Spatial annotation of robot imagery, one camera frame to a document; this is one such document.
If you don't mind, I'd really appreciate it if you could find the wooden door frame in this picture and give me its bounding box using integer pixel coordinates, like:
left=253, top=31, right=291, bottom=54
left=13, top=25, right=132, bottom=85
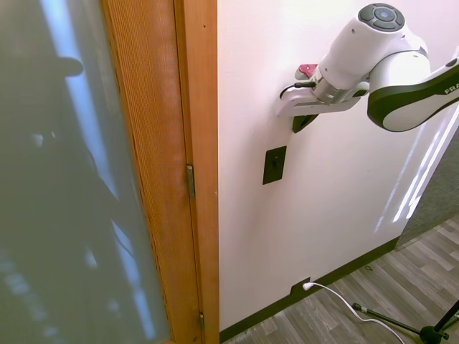
left=174, top=0, right=220, bottom=344

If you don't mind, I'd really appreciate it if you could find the black baseboard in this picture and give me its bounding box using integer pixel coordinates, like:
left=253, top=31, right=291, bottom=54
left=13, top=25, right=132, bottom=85
left=219, top=235, right=401, bottom=344

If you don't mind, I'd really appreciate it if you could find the black tripod stand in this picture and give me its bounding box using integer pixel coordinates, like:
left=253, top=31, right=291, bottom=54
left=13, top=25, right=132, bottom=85
left=352, top=299, right=459, bottom=344

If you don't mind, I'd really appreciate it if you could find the frosted glass wooden door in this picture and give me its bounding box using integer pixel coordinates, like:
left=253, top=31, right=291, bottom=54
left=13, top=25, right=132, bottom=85
left=0, top=0, right=204, bottom=344

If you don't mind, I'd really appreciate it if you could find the black wall light switch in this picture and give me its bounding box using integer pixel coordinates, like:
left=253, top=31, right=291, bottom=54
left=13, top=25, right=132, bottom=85
left=262, top=145, right=288, bottom=186

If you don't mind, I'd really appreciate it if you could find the large brass door hinge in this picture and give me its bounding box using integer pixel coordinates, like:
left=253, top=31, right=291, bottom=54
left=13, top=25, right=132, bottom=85
left=185, top=163, right=197, bottom=199

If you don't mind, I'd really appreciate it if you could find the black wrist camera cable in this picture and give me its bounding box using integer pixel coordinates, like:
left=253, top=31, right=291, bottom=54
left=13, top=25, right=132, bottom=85
left=279, top=82, right=317, bottom=100

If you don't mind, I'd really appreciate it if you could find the black wall outlet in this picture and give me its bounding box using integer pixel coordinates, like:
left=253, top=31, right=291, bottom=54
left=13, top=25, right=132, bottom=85
left=290, top=276, right=312, bottom=297

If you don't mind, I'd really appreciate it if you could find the white power cable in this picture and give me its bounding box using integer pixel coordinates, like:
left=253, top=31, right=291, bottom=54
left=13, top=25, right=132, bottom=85
left=311, top=282, right=405, bottom=343

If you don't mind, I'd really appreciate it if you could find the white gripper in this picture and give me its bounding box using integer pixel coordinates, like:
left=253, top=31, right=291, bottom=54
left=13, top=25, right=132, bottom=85
left=275, top=82, right=371, bottom=135

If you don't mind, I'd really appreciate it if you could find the red wrist camera mount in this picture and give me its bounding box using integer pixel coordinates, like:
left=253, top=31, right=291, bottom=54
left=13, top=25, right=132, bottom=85
left=294, top=63, right=321, bottom=81

